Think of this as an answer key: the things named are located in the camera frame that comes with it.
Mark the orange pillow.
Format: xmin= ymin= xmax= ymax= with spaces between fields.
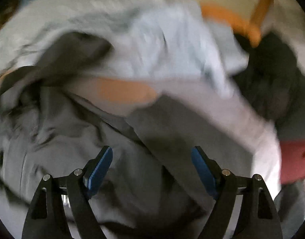
xmin=199 ymin=1 xmax=262 ymax=48

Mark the red cloth item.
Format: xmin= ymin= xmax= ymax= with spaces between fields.
xmin=280 ymin=140 xmax=305 ymax=184

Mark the light blue duvet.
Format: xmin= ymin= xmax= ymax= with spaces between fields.
xmin=0 ymin=0 xmax=248 ymax=96

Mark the grey folded garment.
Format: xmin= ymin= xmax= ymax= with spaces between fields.
xmin=274 ymin=180 xmax=305 ymax=238

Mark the large grey black jacket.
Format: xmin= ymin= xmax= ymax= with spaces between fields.
xmin=0 ymin=32 xmax=252 ymax=238

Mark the black puffer jacket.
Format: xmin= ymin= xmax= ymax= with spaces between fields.
xmin=233 ymin=32 xmax=305 ymax=141

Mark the white bed sheet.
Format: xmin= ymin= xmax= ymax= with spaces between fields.
xmin=64 ymin=76 xmax=281 ymax=198

